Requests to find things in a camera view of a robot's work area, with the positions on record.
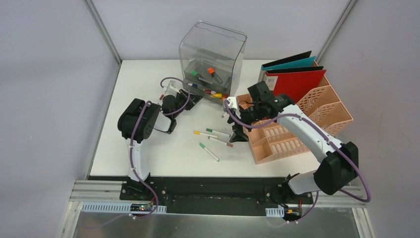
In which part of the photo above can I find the aluminium frame rail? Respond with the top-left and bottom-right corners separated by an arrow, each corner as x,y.
69,179 -> 366,209

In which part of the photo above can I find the red notebook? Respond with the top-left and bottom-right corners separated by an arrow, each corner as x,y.
259,66 -> 326,102

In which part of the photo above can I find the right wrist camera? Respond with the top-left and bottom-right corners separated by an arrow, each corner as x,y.
224,97 -> 239,114

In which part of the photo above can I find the blue cap brown marker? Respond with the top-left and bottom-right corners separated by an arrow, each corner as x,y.
208,136 -> 233,147

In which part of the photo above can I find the orange tip black highlighter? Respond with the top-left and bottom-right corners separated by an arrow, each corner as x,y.
207,67 -> 223,84

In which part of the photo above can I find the clear drawer organizer box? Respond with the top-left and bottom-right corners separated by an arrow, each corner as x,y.
179,20 -> 247,105

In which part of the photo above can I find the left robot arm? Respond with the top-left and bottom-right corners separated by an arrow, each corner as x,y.
117,90 -> 202,201

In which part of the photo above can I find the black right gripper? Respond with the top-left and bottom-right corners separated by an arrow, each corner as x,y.
228,103 -> 263,143

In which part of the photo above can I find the green tip black highlighter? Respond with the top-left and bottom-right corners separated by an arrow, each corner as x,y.
190,70 -> 212,84

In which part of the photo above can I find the left circuit board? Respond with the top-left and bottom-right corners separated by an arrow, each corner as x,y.
130,203 -> 154,212

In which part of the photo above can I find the blue cap small bottle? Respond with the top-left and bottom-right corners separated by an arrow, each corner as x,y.
187,83 -> 198,88

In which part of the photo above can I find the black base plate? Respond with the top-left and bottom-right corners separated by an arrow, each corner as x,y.
119,177 -> 314,216

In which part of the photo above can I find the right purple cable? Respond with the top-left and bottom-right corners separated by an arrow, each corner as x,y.
223,98 -> 372,225

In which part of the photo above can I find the teal notebook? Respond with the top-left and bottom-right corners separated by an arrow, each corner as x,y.
258,51 -> 316,82

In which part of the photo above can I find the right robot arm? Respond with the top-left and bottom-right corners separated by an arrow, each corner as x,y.
223,81 -> 359,203

